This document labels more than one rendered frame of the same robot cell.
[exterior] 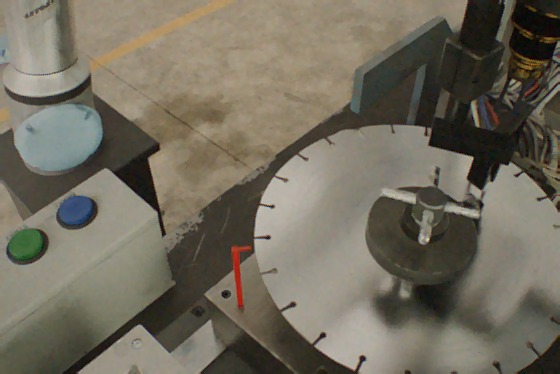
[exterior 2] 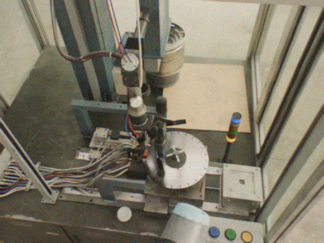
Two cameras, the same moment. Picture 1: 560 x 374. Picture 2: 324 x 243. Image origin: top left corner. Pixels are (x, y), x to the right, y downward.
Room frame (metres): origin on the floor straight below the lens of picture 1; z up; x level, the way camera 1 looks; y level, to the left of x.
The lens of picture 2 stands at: (0.81, 0.49, 2.28)
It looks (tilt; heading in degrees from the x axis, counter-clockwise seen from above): 52 degrees down; 236
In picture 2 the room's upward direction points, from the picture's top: 2 degrees counter-clockwise
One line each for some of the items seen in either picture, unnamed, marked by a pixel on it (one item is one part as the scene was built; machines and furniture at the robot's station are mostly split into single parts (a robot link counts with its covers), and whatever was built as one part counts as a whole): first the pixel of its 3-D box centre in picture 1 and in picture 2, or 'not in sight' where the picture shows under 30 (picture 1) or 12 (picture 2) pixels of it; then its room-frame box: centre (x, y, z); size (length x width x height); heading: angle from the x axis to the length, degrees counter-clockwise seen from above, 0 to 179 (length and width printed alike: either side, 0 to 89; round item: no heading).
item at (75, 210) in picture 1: (77, 213); (214, 232); (0.39, 0.24, 0.90); 0.04 x 0.04 x 0.02
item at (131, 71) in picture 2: not in sight; (140, 60); (0.35, -0.36, 1.45); 0.35 x 0.07 x 0.28; 47
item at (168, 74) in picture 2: not in sight; (161, 57); (-0.06, -0.83, 0.93); 0.31 x 0.31 x 0.36
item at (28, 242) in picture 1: (27, 246); (230, 234); (0.34, 0.28, 0.90); 0.04 x 0.04 x 0.02
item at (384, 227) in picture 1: (423, 224); (175, 156); (0.33, -0.14, 0.96); 0.11 x 0.11 x 0.03
